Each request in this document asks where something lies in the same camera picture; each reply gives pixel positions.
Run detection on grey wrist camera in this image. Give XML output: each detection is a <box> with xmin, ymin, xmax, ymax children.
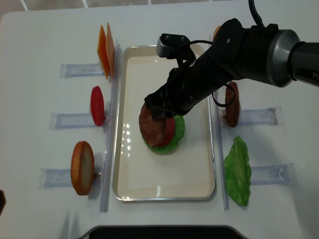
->
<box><xmin>156</xmin><ymin>33</ymin><xmax>196</xmax><ymax>67</ymax></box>

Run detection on orange cheese slice rear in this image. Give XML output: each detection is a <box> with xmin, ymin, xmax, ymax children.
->
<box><xmin>97</xmin><ymin>25</ymin><xmax>110</xmax><ymax>79</ymax></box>

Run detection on orange cheese slice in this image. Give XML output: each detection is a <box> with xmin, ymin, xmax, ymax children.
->
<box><xmin>106</xmin><ymin>23</ymin><xmax>116</xmax><ymax>76</ymax></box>
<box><xmin>97</xmin><ymin>25</ymin><xmax>110</xmax><ymax>79</ymax></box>

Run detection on clear acrylic rack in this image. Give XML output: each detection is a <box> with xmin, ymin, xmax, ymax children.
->
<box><xmin>39</xmin><ymin>42</ymin><xmax>123</xmax><ymax>212</ymax></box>
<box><xmin>208</xmin><ymin>90</ymin><xmax>296</xmax><ymax>210</ymax></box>

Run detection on white rectangular tray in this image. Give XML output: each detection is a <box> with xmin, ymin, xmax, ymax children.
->
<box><xmin>112</xmin><ymin>45</ymin><xmax>216</xmax><ymax>201</ymax></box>

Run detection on bread slice left rack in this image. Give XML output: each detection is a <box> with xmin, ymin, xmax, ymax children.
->
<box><xmin>70</xmin><ymin>141</ymin><xmax>94</xmax><ymax>196</ymax></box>

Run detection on clear acrylic rack left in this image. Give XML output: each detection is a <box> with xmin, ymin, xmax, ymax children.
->
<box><xmin>39</xmin><ymin>42</ymin><xmax>123</xmax><ymax>212</ymax></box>

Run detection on black device bottom edge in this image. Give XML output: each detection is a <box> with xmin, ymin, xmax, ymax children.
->
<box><xmin>88</xmin><ymin>226</ymin><xmax>244</xmax><ymax>239</ymax></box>

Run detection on orange cheese slice front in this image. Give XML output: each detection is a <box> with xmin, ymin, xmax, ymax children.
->
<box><xmin>106</xmin><ymin>23</ymin><xmax>116</xmax><ymax>76</ymax></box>

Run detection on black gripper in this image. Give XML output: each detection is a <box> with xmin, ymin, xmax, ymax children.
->
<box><xmin>145</xmin><ymin>45</ymin><xmax>228</xmax><ymax>120</ymax></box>

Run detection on red tomato slice on tray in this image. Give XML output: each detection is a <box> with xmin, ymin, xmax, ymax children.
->
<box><xmin>158</xmin><ymin>118</ymin><xmax>175</xmax><ymax>147</ymax></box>

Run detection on black cable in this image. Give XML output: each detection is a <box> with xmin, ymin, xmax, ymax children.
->
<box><xmin>189</xmin><ymin>0</ymin><xmax>266</xmax><ymax>108</ymax></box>

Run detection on bread slice rack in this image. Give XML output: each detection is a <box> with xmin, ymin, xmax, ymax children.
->
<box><xmin>70</xmin><ymin>141</ymin><xmax>94</xmax><ymax>196</ymax></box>
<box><xmin>213</xmin><ymin>25</ymin><xmax>221</xmax><ymax>39</ymax></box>

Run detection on clear acrylic rack right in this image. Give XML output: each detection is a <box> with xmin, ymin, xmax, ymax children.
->
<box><xmin>208</xmin><ymin>90</ymin><xmax>296</xmax><ymax>210</ymax></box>

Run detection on green lettuce leaf on tray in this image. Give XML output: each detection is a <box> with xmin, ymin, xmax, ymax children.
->
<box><xmin>144</xmin><ymin>116</ymin><xmax>185</xmax><ymax>154</ymax></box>

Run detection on brown meat patty in rack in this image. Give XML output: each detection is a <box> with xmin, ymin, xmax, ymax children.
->
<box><xmin>225</xmin><ymin>82</ymin><xmax>240</xmax><ymax>127</ymax></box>

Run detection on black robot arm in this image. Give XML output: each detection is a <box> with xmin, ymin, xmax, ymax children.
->
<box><xmin>145</xmin><ymin>18</ymin><xmax>319</xmax><ymax>120</ymax></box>

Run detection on bread slice right rack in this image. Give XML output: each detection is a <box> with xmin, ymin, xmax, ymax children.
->
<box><xmin>213</xmin><ymin>25</ymin><xmax>221</xmax><ymax>39</ymax></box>

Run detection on red tomato slice in rack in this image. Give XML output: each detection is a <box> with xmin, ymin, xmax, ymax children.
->
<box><xmin>90</xmin><ymin>86</ymin><xmax>105</xmax><ymax>126</ymax></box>

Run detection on brown meat patty carried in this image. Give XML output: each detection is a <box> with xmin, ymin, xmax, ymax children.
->
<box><xmin>139</xmin><ymin>104</ymin><xmax>166</xmax><ymax>147</ymax></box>

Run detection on green lettuce leaf in rack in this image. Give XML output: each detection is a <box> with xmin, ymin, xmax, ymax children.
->
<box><xmin>224</xmin><ymin>136</ymin><xmax>252</xmax><ymax>207</ymax></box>

